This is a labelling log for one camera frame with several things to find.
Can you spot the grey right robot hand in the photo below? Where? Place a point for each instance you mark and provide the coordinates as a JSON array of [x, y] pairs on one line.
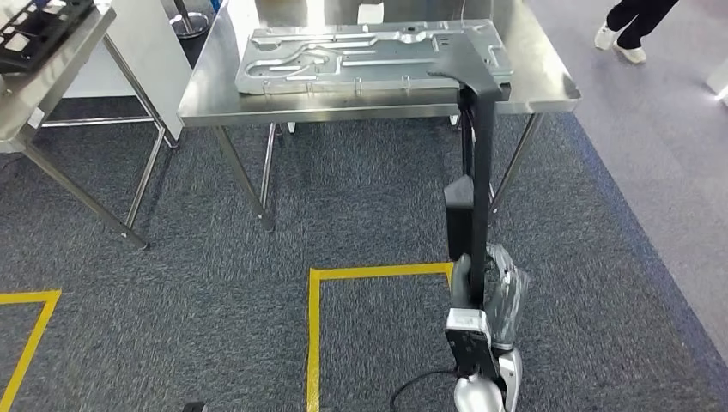
[[506, 295]]

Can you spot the black plastic mounting plate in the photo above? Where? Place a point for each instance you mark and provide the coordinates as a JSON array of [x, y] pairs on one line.
[[483, 170], [40, 28]]

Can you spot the steel workbench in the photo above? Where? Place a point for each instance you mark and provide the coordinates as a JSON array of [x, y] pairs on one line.
[[216, 96]]

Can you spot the stamped grey metal plate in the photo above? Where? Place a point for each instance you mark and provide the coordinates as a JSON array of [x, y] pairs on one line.
[[370, 62]]

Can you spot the white object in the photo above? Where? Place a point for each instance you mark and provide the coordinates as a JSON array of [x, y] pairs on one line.
[[719, 82]]

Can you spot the person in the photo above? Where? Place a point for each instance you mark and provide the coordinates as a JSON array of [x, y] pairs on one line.
[[637, 23]]

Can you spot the white paper sheet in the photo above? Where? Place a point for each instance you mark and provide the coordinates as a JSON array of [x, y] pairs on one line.
[[370, 12]]

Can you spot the yellow floor tape square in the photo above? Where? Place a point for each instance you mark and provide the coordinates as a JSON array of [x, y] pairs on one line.
[[34, 341]]

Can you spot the steel table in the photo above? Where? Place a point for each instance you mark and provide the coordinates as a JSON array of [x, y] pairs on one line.
[[34, 96]]

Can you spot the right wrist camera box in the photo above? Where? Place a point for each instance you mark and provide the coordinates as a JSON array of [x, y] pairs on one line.
[[469, 341]]

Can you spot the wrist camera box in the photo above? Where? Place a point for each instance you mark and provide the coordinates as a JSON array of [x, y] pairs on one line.
[[194, 407], [469, 341]]

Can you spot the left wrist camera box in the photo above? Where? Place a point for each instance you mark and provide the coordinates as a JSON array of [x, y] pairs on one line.
[[194, 407]]

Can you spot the chrome stanchion post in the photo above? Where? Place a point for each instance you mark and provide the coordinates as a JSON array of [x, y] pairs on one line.
[[190, 23]]

